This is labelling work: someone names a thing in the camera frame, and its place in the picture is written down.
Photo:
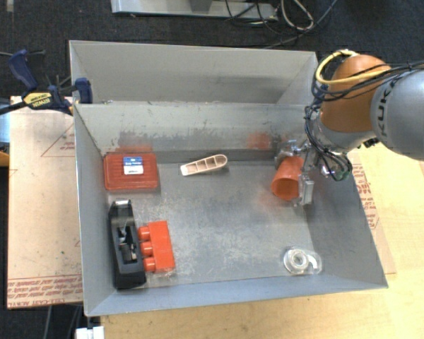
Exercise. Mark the brown cardboard board red print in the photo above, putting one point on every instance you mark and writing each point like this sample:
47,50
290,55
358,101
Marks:
42,196

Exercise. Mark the orange plastic cup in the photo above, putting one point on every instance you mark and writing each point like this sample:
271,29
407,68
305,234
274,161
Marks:
286,180

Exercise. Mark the grey metal bin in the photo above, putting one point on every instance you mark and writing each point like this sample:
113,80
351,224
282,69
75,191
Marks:
215,203

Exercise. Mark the beige plastic door wedge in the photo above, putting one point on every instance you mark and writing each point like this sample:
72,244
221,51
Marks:
205,164

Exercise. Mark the black cylinder on white bracket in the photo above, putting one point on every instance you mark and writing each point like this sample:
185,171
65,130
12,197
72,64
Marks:
370,143

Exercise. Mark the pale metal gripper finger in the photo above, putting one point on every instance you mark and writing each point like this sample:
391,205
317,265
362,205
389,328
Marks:
306,189

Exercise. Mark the orange box with blue label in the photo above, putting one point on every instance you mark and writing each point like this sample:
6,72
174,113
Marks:
130,173

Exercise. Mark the black tape dispenser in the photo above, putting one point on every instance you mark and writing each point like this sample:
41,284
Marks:
127,256

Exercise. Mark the orange toy building brick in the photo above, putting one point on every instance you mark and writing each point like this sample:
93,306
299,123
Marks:
160,245

